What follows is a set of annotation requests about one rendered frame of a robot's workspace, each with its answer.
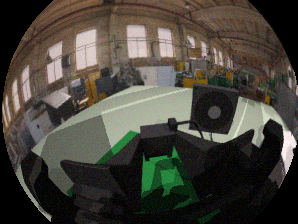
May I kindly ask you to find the green circuit board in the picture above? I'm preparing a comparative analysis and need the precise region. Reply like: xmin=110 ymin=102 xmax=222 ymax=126
xmin=97 ymin=131 xmax=201 ymax=213

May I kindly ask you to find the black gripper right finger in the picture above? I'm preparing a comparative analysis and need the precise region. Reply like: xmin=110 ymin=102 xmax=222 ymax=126
xmin=173 ymin=129 xmax=254 ymax=200

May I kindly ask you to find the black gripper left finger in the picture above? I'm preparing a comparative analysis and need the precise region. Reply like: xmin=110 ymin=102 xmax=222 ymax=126
xmin=60 ymin=133 xmax=144 ymax=213

